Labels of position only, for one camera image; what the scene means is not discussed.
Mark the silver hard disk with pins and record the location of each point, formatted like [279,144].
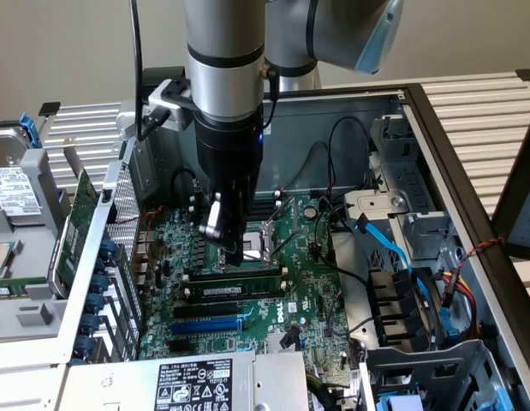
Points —
[7,188]

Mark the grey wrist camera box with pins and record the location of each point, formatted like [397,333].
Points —
[170,96]

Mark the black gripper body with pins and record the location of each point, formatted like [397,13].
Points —
[230,145]

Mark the short black expansion slot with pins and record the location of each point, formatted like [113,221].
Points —
[179,346]

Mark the silver power supply with label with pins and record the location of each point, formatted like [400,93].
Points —
[119,385]

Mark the open grey PC case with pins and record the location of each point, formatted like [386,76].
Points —
[299,128]

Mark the green RAM stick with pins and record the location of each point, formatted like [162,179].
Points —
[1,291]
[256,289]

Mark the blue expansion slot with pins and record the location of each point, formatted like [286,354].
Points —
[204,329]

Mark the black framed panel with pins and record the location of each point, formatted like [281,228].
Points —
[510,192]

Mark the black table end cap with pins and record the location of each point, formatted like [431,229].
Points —
[526,75]
[49,109]

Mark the long black expansion slot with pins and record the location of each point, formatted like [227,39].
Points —
[204,311]

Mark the green Dell motherboard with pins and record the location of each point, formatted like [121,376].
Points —
[307,274]

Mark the silver finned heat sink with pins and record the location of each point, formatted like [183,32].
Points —
[275,342]

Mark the silver metal disk bay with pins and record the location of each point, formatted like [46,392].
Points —
[418,188]

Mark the grey metal drive cage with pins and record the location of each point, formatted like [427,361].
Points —
[423,368]

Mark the blue card retainer clip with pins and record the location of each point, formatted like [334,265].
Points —
[107,248]
[90,322]
[93,303]
[82,343]
[98,282]

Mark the black plastic fan shroud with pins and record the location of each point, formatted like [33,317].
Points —
[393,299]

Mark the silver CPU chip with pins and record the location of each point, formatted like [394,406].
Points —
[1,257]

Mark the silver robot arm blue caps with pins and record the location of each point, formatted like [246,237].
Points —
[224,43]

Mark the green graphics card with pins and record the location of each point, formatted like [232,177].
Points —
[80,214]

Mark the blue plastic disk carrier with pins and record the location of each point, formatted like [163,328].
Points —
[31,132]

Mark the round coin battery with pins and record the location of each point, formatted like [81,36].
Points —
[310,211]

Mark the blue plastic drive carrier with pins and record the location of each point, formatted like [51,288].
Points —
[399,403]

